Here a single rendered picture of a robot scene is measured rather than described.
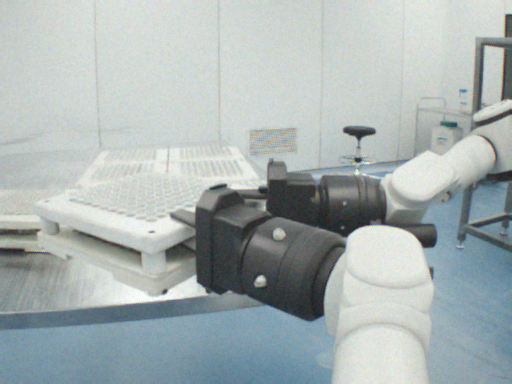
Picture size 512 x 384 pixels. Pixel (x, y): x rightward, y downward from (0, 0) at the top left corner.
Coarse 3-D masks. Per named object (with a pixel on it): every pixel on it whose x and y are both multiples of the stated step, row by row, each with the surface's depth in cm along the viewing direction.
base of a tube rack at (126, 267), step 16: (48, 240) 59; (64, 240) 58; (80, 240) 58; (96, 240) 59; (64, 256) 58; (80, 256) 55; (96, 256) 53; (112, 256) 54; (128, 256) 54; (176, 256) 54; (192, 256) 54; (112, 272) 52; (128, 272) 51; (176, 272) 51; (192, 272) 54; (144, 288) 50; (160, 288) 49
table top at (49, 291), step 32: (0, 160) 181; (32, 160) 179; (64, 160) 178; (0, 256) 85; (32, 256) 86; (0, 288) 72; (32, 288) 73; (64, 288) 74; (96, 288) 74; (128, 288) 75; (192, 288) 75; (0, 320) 65; (32, 320) 66; (64, 320) 68; (96, 320) 69; (128, 320) 71
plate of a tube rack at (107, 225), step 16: (128, 176) 75; (48, 208) 57; (64, 208) 57; (80, 208) 57; (96, 208) 57; (192, 208) 57; (64, 224) 56; (80, 224) 54; (96, 224) 52; (112, 224) 51; (128, 224) 51; (144, 224) 51; (160, 224) 51; (176, 224) 51; (112, 240) 51; (128, 240) 49; (144, 240) 48; (160, 240) 48; (176, 240) 50
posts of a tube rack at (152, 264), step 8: (256, 208) 66; (48, 224) 60; (56, 224) 61; (48, 232) 60; (56, 232) 61; (144, 256) 49; (152, 256) 48; (160, 256) 49; (144, 264) 49; (152, 264) 49; (160, 264) 49; (144, 272) 49; (152, 272) 49; (160, 272) 49
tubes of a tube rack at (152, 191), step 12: (132, 180) 68; (144, 180) 68; (156, 180) 68; (168, 180) 69; (180, 180) 68; (96, 192) 62; (108, 192) 62; (120, 192) 62; (132, 192) 62; (144, 192) 62; (156, 192) 61; (168, 192) 62; (180, 192) 61; (192, 192) 61; (132, 204) 56; (144, 204) 56; (156, 204) 56
